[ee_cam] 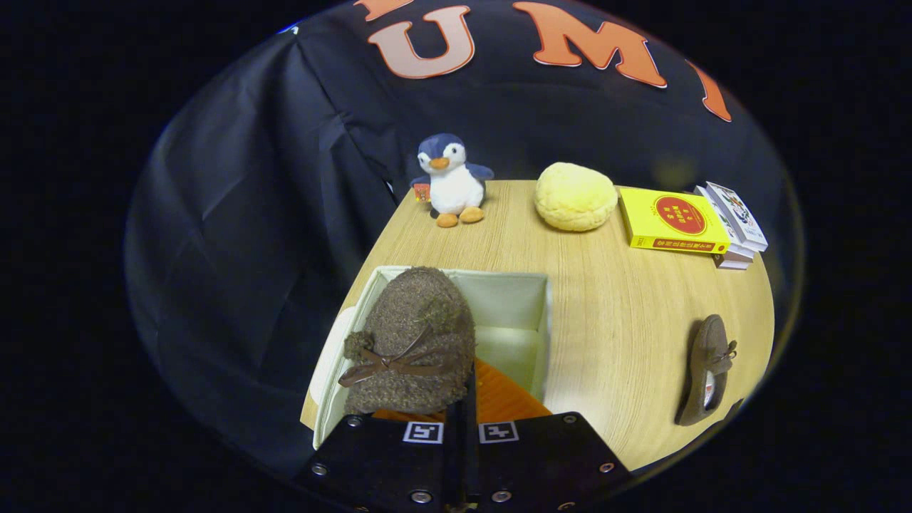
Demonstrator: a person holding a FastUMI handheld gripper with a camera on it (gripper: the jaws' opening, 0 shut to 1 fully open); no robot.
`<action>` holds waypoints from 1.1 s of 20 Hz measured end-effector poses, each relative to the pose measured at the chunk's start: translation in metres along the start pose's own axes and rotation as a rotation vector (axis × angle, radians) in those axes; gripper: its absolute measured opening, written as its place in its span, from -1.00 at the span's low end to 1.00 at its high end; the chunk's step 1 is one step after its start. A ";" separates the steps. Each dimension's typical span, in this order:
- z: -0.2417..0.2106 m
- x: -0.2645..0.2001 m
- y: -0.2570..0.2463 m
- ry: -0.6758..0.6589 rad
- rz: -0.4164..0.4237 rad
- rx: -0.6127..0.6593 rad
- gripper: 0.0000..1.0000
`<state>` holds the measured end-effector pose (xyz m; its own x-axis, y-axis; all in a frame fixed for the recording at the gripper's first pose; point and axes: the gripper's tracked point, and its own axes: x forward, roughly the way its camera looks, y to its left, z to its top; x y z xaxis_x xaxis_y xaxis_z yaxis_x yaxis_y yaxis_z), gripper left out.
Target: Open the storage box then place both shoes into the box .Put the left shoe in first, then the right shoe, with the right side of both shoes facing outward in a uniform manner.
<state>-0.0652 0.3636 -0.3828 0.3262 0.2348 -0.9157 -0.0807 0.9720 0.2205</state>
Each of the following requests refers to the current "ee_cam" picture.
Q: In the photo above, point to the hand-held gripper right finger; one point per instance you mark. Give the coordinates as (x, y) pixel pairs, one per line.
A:
(548, 463)

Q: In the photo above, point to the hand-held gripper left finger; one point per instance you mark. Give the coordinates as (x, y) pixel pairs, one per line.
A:
(377, 463)

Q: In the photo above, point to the brown fuzzy shoe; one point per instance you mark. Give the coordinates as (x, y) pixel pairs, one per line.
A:
(413, 306)
(702, 356)

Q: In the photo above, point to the cream fabric storage box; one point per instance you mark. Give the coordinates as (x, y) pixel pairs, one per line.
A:
(513, 299)

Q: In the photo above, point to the yellow bun plush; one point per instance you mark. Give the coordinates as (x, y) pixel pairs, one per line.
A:
(576, 198)

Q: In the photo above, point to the white book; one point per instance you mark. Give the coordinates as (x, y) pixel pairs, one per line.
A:
(721, 222)
(734, 263)

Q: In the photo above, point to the yellow book red circle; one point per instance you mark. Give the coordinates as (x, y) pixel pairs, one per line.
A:
(670, 217)

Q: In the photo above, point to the penguin plush toy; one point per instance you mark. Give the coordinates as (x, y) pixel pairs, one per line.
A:
(456, 187)

